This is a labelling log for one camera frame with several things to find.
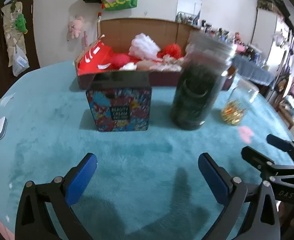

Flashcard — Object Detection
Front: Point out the white fluffy cloth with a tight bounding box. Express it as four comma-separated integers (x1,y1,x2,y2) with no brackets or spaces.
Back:
119,62,137,71

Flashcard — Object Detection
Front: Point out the table with grey cloth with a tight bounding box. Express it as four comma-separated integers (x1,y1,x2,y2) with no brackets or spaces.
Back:
233,55,276,87

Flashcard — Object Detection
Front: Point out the green plush toy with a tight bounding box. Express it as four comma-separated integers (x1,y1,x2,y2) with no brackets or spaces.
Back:
15,14,28,34

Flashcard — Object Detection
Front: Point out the beige round powder puff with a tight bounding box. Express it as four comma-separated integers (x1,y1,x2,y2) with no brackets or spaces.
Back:
137,60,155,72

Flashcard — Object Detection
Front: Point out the red knitted heart cushion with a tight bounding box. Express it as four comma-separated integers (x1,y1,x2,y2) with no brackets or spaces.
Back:
111,54,130,68

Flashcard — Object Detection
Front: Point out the glass jar with dark contents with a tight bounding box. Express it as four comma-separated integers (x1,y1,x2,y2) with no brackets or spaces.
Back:
170,32,237,131

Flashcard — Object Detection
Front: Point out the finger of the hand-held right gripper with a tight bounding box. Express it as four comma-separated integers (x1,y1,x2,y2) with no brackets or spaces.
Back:
241,146,277,173
266,134,294,155

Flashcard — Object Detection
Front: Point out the red yarn ball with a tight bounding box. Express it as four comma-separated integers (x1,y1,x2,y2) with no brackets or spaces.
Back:
161,43,182,60

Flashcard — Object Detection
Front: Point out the dark brown door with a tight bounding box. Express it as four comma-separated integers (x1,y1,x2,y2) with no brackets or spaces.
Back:
0,0,41,100

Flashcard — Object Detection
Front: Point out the patterned suitcase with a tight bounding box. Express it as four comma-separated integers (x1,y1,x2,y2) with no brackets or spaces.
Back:
257,0,285,12

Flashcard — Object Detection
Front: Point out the pink plush toy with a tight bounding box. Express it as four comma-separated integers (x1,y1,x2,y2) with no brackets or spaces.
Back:
67,16,83,39

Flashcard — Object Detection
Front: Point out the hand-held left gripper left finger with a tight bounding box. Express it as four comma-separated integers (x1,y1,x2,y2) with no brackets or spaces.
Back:
15,152,97,240

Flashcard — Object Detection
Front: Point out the red cardboard shoe box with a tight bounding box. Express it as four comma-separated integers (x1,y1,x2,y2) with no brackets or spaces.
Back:
74,18,237,90

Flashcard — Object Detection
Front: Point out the white wardrobe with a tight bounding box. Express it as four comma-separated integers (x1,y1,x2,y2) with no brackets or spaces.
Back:
249,9,294,98

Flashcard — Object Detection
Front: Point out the beige hanging door organizer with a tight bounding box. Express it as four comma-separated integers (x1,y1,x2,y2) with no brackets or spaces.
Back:
0,1,28,55

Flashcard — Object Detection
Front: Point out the clear plastic bag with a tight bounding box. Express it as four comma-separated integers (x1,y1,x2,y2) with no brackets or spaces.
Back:
12,44,30,77

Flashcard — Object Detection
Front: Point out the beige scrunchie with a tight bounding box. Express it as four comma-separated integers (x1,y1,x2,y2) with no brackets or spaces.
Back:
162,55,185,67

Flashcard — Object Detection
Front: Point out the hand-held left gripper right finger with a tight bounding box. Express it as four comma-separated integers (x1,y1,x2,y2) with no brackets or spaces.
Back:
198,153,280,240

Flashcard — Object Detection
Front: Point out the wall mirror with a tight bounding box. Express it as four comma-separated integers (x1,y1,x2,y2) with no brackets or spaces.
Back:
175,0,204,27

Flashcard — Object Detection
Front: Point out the glass jar with gold contents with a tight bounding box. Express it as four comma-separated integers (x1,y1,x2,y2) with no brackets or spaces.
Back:
221,79,260,125

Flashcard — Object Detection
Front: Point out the colourful floral tin box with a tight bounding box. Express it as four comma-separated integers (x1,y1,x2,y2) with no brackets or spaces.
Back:
85,70,152,132

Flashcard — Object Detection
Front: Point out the row of cosmetic bottles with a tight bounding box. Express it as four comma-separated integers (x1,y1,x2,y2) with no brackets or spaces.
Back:
199,20,270,68

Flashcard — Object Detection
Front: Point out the white mesh bath loofah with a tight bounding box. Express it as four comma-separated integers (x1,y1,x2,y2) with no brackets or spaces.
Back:
129,33,161,60

